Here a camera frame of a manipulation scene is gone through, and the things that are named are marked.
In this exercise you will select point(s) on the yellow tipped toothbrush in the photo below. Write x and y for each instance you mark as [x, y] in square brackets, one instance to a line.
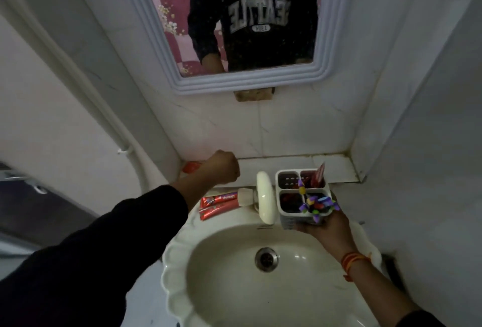
[302, 189]

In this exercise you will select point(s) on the red toothpaste tube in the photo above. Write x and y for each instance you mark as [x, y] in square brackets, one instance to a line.
[216, 211]
[218, 199]

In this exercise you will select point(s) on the metal sink drain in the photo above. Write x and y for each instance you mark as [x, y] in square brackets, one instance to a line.
[267, 259]

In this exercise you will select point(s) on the white plastic toothbrush holder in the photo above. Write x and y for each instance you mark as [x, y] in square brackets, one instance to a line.
[288, 210]

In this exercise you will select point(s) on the white ceramic sink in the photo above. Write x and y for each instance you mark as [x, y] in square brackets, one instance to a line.
[226, 293]

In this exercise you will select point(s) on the white pipe clip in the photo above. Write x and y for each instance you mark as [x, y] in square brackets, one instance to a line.
[124, 150]

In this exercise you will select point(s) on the person's left forearm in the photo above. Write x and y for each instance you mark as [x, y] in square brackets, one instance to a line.
[94, 255]

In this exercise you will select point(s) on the wooden mounting block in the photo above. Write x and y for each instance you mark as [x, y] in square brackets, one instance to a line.
[254, 95]

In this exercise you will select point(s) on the person's right thumb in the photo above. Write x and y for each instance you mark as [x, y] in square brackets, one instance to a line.
[336, 214]

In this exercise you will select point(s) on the white wall pipe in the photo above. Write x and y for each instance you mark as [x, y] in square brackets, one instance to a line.
[94, 101]

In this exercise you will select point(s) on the person's left hand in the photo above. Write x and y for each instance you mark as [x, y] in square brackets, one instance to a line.
[220, 168]

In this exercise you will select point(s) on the white framed wall mirror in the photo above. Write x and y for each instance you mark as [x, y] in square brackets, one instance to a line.
[327, 55]

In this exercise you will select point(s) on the white faucet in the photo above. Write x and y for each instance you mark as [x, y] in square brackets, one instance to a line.
[264, 198]

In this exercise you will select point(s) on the dark door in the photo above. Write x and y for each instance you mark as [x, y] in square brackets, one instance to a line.
[41, 213]

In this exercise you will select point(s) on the person's right forearm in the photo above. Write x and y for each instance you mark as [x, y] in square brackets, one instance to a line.
[380, 294]

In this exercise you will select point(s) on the small red tube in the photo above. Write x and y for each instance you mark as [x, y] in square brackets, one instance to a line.
[319, 175]

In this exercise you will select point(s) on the orange thread wristband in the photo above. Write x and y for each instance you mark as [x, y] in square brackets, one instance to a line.
[353, 262]

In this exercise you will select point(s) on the person's right hand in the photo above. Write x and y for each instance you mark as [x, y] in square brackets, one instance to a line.
[333, 234]

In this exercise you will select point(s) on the orange plastic object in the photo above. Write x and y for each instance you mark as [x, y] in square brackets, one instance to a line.
[190, 167]

